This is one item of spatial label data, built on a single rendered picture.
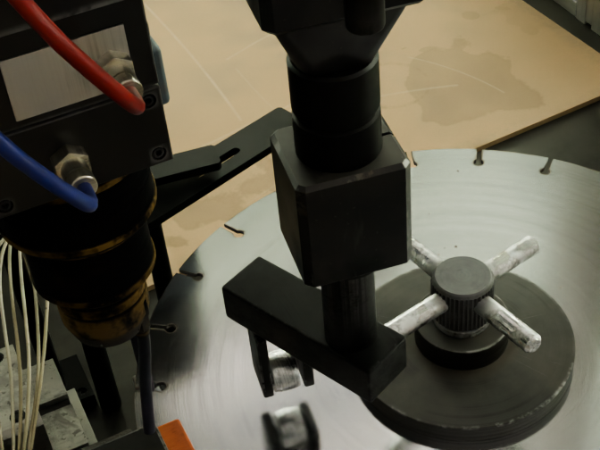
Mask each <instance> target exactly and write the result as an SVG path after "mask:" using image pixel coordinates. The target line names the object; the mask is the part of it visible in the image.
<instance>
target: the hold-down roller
mask: <svg viewBox="0 0 600 450"><path fill-rule="evenodd" d="M269 360H270V367H271V378H272V385H273V388H274V390H275V392H284V391H288V390H290V389H294V388H297V387H299V386H301V380H300V375H299V370H298V367H297V364H296V358H295V357H294V356H292V355H290V354H288V353H286V352H285V351H283V350H281V349H279V350H275V351H272V352H270V353H269Z"/></svg>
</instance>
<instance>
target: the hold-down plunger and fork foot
mask: <svg viewBox="0 0 600 450"><path fill-rule="evenodd" d="M222 294H223V300H224V305H225V310H226V315H227V316H228V317H229V318H230V319H232V320H233V321H235V322H236V323H238V324H240V325H241V326H243V327H245V328H246V329H247V331H248V336H249V343H250V348H251V354H252V360H253V366H254V370H255V373H256V376H257V378H258V381H259V384H260V387H261V389H262V393H263V396H264V397H265V398H267V397H271V396H274V391H273V385H272V378H271V367H270V360H269V354H268V347H267V341H268V342H270V343H272V344H273V345H275V346H276V347H278V348H280V349H281V350H283V351H285V352H286V353H288V354H290V355H292V356H294V357H295V358H296V364H297V367H298V370H299V372H300V375H301V377H302V380H303V383H304V385H305V386H306V387H309V386H312V385H314V376H313V369H315V370H317V371H318V372H320V373H322V374H323V375H325V376H327V377H328V378H330V379H332V380H334V381H336V382H337V383H338V384H340V385H341V386H343V387H345V388H347V389H349V390H350V391H352V392H354V393H355V394H357V395H358V396H360V397H362V398H363V399H365V400H367V401H368V402H372V401H373V400H374V399H375V398H376V397H377V396H378V395H379V394H380V393H381V392H382V391H383V390H384V389H385V388H386V387H387V386H388V385H389V384H390V383H391V382H392V381H393V380H394V379H395V378H396V377H397V376H398V375H399V374H400V373H401V372H402V371H403V370H404V369H405V367H406V337H405V336H404V335H402V334H401V333H399V332H397V331H395V330H393V329H391V328H390V327H388V326H386V325H384V324H382V323H381V322H379V321H377V316H376V296H375V277H374V272H373V273H371V274H369V275H367V276H365V277H363V278H360V279H353V280H340V281H337V282H333V283H330V284H327V285H323V286H321V290H320V289H318V288H317V287H310V286H307V285H305V284H304V282H303V280H302V279H300V278H298V277H297V276H295V275H293V274H291V273H290V272H288V271H285V270H283V269H281V268H280V267H279V266H277V265H275V264H273V263H272V262H269V261H267V260H265V259H263V258H262V257H260V256H259V257H257V258H255V259H254V260H253V261H252V262H250V263H249V264H248V265H247V266H246V267H245V268H244V269H243V270H242V271H240V272H239V273H238V274H237V275H236V276H234V277H233V278H232V279H231V280H229V281H228V282H227V283H226V284H225V285H223V287H222ZM266 340H267V341H266Z"/></svg>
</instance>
